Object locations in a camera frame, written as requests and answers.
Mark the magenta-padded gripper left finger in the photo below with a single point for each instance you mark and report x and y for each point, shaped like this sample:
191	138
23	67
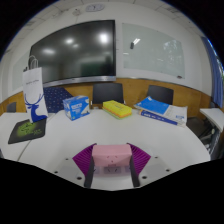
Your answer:
82	159

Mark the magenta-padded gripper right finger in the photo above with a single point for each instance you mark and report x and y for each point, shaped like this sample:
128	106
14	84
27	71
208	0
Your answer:
141	159

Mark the pink charger block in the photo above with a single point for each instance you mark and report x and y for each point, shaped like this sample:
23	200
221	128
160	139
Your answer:
111	154

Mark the blue tissue box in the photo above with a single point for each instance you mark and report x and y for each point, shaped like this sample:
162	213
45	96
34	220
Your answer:
76	107

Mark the blue and white book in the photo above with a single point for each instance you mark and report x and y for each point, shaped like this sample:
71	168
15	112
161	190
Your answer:
155	106

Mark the yellow sticky note block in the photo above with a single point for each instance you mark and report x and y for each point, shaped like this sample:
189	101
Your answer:
116	109

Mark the black mouse pad green print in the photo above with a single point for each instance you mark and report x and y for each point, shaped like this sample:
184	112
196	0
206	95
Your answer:
26	130

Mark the dark blue dotted bag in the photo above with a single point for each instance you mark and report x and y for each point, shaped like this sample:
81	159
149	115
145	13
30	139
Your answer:
56	98

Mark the black office chair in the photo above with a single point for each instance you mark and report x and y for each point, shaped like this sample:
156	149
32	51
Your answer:
11	107
107	92
160	94

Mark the white side table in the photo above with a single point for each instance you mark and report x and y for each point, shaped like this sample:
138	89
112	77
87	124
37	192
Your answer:
215	116

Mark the white paper bag blue deer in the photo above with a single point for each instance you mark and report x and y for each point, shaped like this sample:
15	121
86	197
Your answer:
33	90

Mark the glass whiteboard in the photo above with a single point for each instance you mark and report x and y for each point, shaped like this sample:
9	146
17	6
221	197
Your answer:
155	51

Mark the blue curtain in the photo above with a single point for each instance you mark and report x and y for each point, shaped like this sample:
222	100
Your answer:
215	73

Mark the black whiteboard eraser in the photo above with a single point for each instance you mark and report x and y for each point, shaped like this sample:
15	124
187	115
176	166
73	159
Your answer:
132	45

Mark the large black wall display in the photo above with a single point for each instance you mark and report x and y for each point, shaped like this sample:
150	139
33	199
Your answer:
75	53

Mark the small white wall board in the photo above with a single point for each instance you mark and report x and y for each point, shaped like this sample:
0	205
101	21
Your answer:
20	71

